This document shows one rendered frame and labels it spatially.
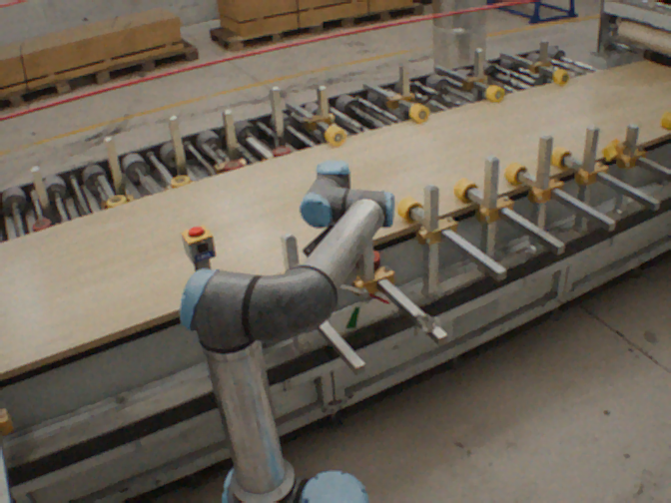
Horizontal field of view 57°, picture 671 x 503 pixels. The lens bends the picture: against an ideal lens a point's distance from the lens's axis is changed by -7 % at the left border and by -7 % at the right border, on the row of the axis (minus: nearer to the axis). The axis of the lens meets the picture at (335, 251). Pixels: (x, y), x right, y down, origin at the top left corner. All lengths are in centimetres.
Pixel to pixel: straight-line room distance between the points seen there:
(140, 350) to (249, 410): 91
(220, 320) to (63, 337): 100
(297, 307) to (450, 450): 170
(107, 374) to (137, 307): 25
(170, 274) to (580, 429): 175
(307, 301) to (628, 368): 227
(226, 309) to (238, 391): 20
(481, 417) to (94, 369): 158
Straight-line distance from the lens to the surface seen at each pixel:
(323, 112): 309
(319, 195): 165
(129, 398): 224
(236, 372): 126
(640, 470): 282
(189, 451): 261
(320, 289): 117
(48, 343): 210
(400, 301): 205
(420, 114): 316
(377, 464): 270
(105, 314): 214
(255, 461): 145
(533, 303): 322
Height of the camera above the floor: 211
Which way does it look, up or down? 33 degrees down
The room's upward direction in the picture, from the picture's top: 5 degrees counter-clockwise
